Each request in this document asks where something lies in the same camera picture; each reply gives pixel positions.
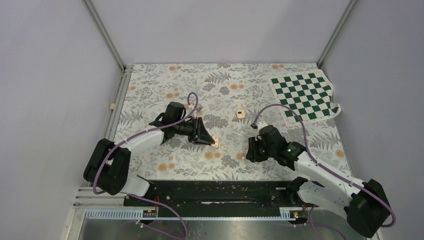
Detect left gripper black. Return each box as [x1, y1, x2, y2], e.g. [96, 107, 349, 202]
[174, 116, 215, 146]

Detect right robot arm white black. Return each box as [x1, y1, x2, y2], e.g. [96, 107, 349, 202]
[245, 121, 390, 238]

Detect green white checkered mat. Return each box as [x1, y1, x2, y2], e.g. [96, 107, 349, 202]
[268, 69, 342, 127]

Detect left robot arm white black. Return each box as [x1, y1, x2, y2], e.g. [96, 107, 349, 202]
[83, 101, 216, 206]

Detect floral patterned table mat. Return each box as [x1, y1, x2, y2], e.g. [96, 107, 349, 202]
[109, 62, 354, 182]

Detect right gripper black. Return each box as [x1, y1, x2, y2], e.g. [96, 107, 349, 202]
[245, 135, 277, 163]

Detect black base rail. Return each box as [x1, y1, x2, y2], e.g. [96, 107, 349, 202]
[144, 180, 312, 219]

